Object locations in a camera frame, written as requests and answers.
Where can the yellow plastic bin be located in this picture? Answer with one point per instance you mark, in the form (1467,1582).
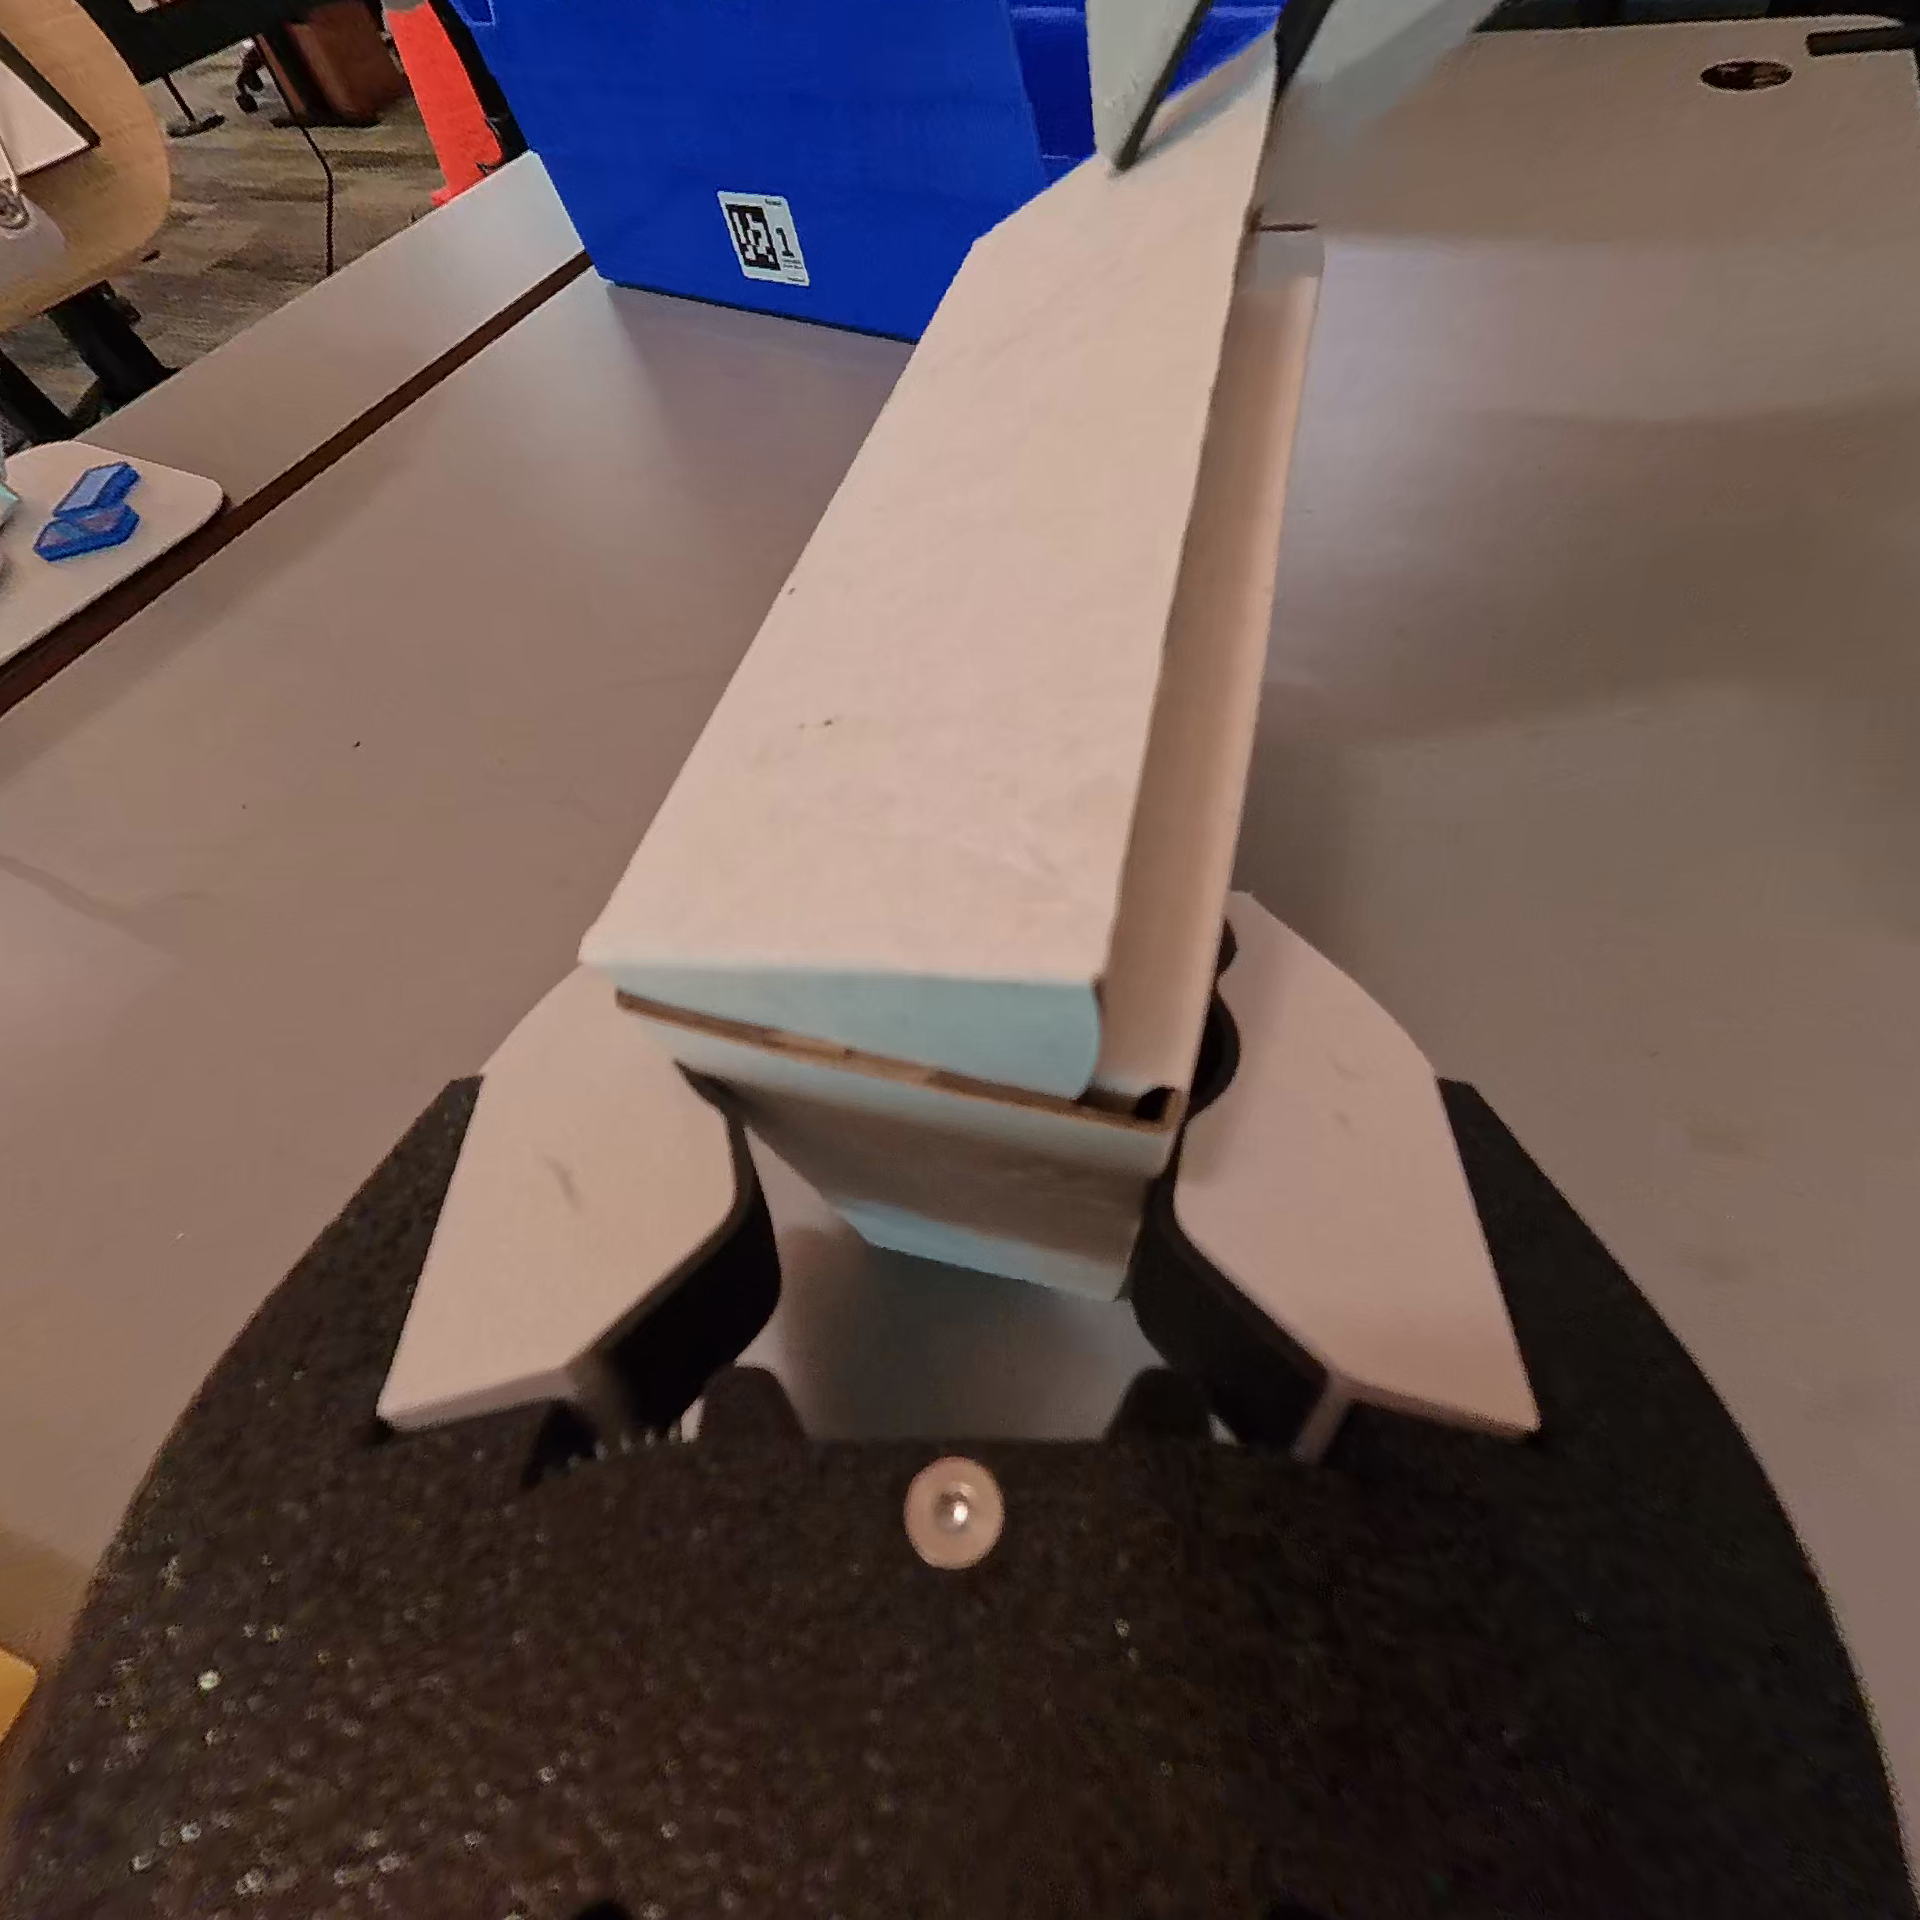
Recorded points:
(13,1694)

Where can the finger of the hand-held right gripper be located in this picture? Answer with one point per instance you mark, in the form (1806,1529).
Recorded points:
(1142,60)
(1382,31)

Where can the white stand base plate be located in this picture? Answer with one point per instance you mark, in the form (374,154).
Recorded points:
(136,556)

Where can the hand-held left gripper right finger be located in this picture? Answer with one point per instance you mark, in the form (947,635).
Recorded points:
(1335,1202)

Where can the blue plastic bin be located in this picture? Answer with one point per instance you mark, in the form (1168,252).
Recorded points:
(674,137)

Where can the printed instruction sheet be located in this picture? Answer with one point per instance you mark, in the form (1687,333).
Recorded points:
(37,130)

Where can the white cardboard mailer box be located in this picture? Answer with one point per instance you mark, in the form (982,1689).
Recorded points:
(961,675)

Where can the wooden display board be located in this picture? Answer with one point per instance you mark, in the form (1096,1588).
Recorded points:
(106,196)

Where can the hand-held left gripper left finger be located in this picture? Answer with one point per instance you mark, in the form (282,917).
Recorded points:
(570,1231)

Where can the orange traffic cone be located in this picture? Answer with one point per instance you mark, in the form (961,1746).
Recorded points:
(442,107)

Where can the small blue plastic piece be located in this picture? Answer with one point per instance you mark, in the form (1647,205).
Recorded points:
(87,535)
(102,487)

